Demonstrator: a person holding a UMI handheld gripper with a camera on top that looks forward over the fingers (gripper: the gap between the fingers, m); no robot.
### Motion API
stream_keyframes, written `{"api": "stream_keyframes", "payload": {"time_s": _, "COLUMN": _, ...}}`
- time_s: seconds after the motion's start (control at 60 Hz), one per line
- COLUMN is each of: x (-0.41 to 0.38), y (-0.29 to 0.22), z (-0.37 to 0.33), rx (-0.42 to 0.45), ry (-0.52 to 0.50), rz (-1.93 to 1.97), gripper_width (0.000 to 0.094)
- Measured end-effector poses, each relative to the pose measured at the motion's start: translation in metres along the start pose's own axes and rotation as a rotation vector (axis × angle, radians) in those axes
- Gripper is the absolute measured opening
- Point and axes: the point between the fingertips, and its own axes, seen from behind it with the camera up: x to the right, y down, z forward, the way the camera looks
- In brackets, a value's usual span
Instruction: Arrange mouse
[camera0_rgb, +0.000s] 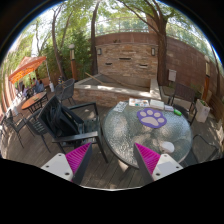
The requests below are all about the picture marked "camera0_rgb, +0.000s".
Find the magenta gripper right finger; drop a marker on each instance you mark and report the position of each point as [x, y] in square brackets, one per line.
[154, 166]

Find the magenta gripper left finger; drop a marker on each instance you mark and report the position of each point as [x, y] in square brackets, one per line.
[70, 166]

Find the white computer mouse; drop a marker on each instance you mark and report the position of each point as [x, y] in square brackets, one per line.
[167, 147]

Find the black patio armchair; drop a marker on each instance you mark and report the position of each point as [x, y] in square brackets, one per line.
[89, 132]

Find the round glass patio table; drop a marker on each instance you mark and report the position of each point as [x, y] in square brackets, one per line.
[123, 129]

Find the purple paw print mousepad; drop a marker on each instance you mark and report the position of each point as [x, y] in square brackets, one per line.
[151, 118]

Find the black backpack on chair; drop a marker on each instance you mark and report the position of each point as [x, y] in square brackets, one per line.
[59, 120]

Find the black chair lower right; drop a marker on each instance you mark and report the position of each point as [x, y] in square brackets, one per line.
[202, 151]

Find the black metal chair left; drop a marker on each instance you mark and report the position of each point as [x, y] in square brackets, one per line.
[36, 127]

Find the green small object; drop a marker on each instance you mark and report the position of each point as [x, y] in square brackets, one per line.
[177, 112]

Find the white book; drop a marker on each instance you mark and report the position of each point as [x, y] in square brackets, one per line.
[156, 104]

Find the colourful magazine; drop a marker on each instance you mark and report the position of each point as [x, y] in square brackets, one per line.
[138, 102]

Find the patterned booklet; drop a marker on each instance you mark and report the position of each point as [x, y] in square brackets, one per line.
[120, 106]

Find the white planter box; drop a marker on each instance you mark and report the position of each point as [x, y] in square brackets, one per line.
[202, 110]

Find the dark bench chair right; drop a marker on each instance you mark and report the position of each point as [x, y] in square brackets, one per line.
[184, 93]

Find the round brown patio table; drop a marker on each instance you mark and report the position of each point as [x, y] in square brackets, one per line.
[35, 102]

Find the black chair far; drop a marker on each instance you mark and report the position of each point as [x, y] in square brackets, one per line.
[65, 91]

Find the orange patio umbrella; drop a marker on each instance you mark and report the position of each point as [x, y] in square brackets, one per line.
[26, 66]

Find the stone fountain wall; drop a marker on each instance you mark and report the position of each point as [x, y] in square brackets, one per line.
[129, 63]

